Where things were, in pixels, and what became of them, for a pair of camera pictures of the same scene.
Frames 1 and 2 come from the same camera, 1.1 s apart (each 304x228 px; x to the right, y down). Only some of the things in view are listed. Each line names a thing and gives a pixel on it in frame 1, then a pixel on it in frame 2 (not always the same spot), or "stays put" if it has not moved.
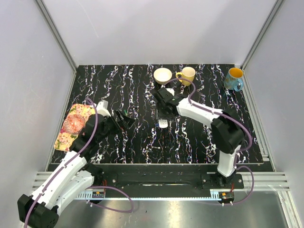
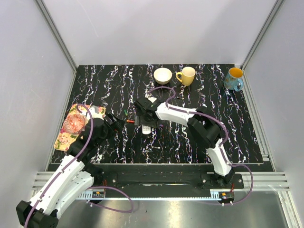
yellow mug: x=187 y=72 stays put
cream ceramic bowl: x=162 y=75 stays put
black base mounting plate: x=129 y=181 stays put
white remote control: x=163 y=123 to x=146 y=129
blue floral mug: x=234 y=80 stays put
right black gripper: x=162 y=115 to x=139 y=120
